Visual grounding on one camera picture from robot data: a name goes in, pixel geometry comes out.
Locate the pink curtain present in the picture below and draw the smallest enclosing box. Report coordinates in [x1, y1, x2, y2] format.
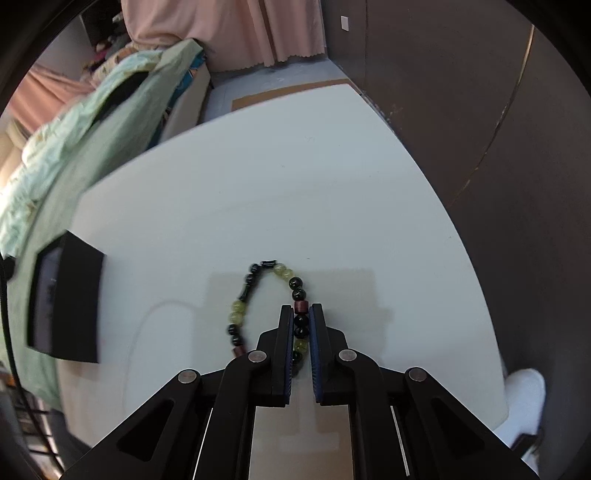
[121, 0, 325, 72]
[8, 64, 94, 134]

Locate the green bed sheet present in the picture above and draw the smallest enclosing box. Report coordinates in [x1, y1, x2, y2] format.
[7, 39, 204, 410]

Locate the green black bead bracelet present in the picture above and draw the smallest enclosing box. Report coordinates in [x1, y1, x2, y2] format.
[225, 259, 311, 377]

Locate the black open gift box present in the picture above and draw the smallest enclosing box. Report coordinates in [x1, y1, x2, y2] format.
[27, 231, 105, 363]

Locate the white bed mattress base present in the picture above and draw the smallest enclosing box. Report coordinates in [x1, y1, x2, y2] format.
[157, 64, 211, 143]

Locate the pink curtain right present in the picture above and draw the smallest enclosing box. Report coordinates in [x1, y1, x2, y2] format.
[121, 0, 325, 72]

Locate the pink curtain left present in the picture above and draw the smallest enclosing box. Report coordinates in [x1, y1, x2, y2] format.
[8, 64, 94, 134]

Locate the green bed quilt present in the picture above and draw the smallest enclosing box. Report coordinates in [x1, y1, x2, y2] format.
[1, 50, 162, 257]

